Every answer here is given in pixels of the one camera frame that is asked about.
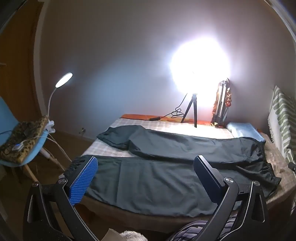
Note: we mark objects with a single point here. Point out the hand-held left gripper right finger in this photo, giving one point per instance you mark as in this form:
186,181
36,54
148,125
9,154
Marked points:
208,177

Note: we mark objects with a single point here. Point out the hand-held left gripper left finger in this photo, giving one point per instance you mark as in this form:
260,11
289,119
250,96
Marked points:
83,179

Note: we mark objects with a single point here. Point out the black pants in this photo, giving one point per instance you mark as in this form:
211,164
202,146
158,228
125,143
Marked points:
150,180

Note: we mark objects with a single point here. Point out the bed with checked sheet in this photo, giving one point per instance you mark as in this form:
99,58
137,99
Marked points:
111,150

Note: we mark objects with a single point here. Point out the person's striped clothing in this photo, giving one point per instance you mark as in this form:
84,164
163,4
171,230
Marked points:
189,231

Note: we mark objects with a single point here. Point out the blue chair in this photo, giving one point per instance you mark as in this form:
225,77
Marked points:
32,150

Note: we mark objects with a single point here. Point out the folded blue jeans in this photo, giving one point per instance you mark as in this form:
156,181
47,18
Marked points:
245,131

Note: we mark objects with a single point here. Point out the small black tripod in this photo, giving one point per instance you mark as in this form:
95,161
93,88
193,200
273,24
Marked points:
193,109

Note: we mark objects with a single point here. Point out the white fluffy cloth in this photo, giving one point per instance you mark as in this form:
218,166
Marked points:
130,236

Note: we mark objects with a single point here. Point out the leopard print cushion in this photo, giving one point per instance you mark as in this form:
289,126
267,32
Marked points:
27,129

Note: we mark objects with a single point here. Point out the folded metal light stand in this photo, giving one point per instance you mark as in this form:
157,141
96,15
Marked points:
222,99

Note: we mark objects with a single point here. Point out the orange bed sheet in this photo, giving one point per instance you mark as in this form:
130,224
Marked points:
134,116

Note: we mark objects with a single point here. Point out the small black object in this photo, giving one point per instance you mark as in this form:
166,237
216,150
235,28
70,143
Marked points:
292,166

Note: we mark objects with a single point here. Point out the white green patterned blanket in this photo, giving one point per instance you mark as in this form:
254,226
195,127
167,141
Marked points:
281,115

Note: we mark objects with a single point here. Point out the white gooseneck clip lamp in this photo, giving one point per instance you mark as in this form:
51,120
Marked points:
64,78

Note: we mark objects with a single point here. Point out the wooden door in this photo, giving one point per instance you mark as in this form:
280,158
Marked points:
16,58

